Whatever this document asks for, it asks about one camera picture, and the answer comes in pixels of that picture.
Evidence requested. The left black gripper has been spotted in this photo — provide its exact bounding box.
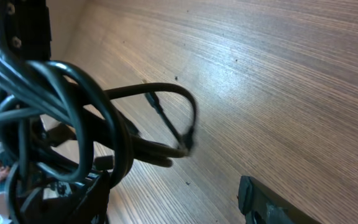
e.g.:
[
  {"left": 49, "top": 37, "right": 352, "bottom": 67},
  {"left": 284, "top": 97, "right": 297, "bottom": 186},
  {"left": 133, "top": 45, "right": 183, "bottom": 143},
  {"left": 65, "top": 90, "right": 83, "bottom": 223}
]
[{"left": 0, "top": 0, "right": 52, "bottom": 61}]

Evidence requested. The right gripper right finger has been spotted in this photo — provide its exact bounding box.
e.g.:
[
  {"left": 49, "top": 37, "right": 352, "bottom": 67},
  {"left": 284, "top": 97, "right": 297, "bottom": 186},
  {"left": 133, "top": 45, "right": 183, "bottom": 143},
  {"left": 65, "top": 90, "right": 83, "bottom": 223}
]
[{"left": 237, "top": 175, "right": 319, "bottom": 224}]

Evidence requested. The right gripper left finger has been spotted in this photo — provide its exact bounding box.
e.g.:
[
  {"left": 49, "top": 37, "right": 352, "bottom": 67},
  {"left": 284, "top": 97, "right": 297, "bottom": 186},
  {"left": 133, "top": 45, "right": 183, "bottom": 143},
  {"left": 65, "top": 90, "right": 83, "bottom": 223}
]
[{"left": 20, "top": 172, "right": 110, "bottom": 224}]

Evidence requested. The black cable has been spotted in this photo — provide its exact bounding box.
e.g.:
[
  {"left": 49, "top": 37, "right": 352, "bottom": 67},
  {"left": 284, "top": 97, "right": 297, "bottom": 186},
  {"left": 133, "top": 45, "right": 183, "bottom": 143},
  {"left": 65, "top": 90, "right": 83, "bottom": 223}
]
[{"left": 0, "top": 30, "right": 198, "bottom": 224}]

